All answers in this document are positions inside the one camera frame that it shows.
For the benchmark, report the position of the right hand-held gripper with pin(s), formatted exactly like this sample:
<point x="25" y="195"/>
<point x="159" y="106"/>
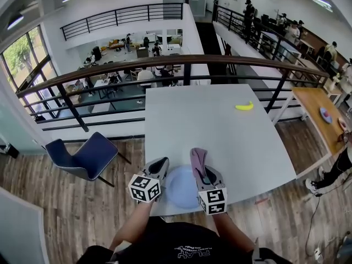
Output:
<point x="214" y="199"/>

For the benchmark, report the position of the yellow banana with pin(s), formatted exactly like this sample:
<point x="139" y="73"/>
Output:
<point x="244" y="107"/>

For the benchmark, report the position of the large window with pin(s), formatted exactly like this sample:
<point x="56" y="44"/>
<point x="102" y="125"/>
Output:
<point x="24" y="56"/>

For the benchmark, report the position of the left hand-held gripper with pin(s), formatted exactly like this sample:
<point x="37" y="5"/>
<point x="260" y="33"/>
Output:
<point x="143" y="188"/>

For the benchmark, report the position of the white panel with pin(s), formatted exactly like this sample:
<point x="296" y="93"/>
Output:
<point x="19" y="230"/>

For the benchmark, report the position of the wooden table with white legs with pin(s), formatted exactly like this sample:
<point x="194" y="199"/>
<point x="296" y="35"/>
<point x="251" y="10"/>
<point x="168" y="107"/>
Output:
<point x="310" y="103"/>

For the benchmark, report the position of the person's left forearm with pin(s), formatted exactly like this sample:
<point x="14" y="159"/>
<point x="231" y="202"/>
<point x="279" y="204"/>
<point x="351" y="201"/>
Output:
<point x="132" y="227"/>

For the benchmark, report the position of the person's black t-shirt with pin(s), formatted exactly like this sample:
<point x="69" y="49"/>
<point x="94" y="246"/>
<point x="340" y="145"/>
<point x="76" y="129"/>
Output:
<point x="178" y="246"/>

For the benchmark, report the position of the white square table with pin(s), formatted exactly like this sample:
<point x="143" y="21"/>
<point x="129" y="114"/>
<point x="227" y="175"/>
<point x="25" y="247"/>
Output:
<point x="192" y="125"/>

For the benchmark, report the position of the dark railing with wooden handrail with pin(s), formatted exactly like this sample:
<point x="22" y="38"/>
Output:
<point x="192" y="59"/>

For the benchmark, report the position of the blue-grey oval object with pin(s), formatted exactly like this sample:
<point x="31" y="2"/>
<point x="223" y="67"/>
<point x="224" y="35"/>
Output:
<point x="326" y="115"/>

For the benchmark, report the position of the white power strip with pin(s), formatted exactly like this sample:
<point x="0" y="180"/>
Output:
<point x="317" y="253"/>

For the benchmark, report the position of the blue chair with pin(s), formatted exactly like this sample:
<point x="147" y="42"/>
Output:
<point x="90" y="155"/>

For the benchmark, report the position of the person's right forearm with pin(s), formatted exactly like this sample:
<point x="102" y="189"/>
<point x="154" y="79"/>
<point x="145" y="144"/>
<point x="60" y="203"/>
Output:
<point x="232" y="232"/>

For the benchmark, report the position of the purple cloth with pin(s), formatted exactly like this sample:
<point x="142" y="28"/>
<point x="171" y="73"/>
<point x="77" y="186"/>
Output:
<point x="198" y="158"/>

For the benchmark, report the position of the black balcony railing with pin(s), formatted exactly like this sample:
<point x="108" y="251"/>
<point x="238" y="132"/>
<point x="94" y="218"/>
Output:
<point x="123" y="15"/>

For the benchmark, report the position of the big blue plate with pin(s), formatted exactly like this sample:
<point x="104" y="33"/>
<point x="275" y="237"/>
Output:
<point x="181" y="188"/>

